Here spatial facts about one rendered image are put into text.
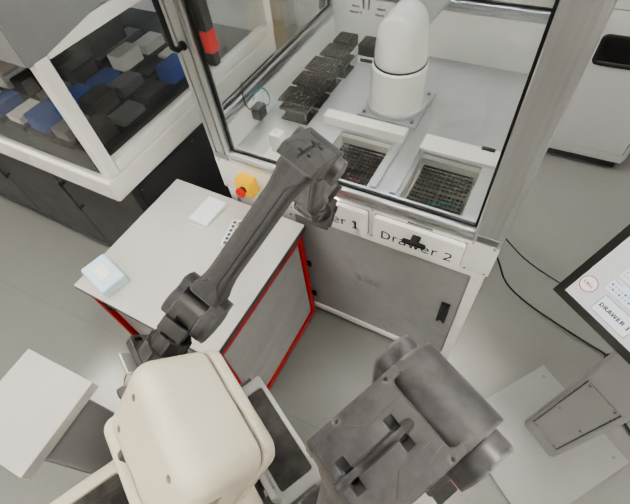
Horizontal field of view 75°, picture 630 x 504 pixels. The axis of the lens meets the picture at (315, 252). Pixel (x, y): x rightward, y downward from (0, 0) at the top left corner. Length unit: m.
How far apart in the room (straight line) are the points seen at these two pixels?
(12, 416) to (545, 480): 1.87
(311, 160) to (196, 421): 0.42
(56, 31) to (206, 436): 1.26
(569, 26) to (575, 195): 2.11
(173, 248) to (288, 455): 0.94
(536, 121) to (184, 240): 1.19
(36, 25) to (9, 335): 1.78
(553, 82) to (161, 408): 0.87
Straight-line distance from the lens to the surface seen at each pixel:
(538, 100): 0.97
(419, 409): 0.33
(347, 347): 2.10
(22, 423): 1.54
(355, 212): 1.35
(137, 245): 1.68
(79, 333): 2.59
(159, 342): 0.84
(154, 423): 0.62
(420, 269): 1.50
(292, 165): 0.69
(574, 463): 2.10
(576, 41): 0.91
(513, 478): 2.01
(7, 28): 1.48
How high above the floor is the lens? 1.93
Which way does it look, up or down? 54 degrees down
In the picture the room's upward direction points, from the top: 8 degrees counter-clockwise
